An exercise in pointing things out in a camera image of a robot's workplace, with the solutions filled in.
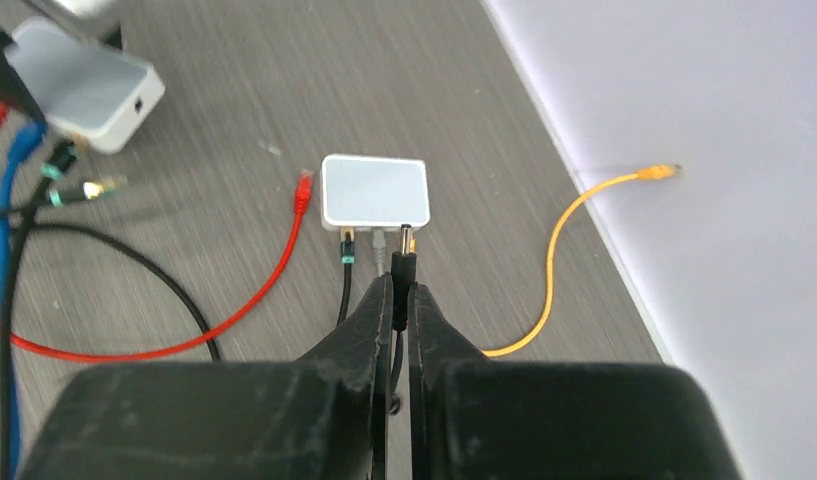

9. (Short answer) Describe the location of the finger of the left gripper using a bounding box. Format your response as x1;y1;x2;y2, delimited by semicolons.
0;29;46;123

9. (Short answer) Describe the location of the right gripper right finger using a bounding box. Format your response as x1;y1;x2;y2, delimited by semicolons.
407;285;740;479

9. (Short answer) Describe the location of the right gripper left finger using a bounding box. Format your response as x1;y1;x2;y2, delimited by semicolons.
21;275;393;479

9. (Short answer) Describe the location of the red ethernet cable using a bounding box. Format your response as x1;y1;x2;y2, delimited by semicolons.
0;99;315;364

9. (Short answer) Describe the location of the blue ethernet cable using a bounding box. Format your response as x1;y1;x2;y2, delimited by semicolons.
0;119;50;480

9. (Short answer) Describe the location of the white network switch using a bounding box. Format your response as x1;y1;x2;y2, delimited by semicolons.
7;17;165;155
319;153;431;232

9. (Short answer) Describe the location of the black cable with green plug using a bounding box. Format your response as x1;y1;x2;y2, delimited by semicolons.
0;173;356;364

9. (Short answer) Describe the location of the black power adapter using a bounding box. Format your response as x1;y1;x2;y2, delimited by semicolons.
390;224;416;416

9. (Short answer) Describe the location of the grey ethernet cable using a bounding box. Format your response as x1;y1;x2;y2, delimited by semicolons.
370;228;389;278

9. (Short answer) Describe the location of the yellow ethernet cable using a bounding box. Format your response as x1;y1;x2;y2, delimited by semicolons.
407;163;685;359

